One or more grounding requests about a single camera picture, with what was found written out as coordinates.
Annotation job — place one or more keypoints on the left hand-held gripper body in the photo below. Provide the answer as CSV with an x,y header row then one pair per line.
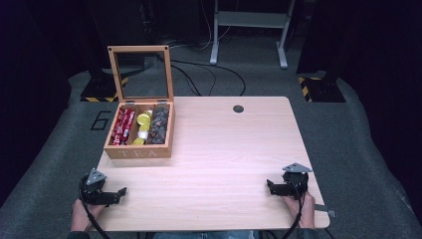
x,y
93,189

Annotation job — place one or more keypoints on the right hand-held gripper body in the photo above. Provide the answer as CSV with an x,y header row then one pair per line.
x,y
297,181

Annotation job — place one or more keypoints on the person's left hand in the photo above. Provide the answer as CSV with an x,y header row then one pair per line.
x,y
81,217

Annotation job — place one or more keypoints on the person's right hand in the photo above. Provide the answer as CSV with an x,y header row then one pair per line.
x,y
307,212

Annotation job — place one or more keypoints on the wooden tea box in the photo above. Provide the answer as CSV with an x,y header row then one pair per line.
x,y
139,152

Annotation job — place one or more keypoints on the row of red packets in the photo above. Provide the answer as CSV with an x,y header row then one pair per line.
x,y
123,126

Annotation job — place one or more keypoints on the pile of dark wrapped packets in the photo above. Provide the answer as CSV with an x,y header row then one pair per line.
x,y
159,127

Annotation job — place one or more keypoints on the yellow packets in box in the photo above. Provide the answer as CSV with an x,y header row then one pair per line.
x,y
144,119

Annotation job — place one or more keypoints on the black base with hazard tape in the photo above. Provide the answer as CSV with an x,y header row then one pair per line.
x,y
321,89
101,89

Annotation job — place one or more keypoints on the white metal stand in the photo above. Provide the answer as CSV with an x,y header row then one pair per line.
x,y
249,19

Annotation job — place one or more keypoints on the grey metal bracket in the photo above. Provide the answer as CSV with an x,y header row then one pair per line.
x,y
325,210

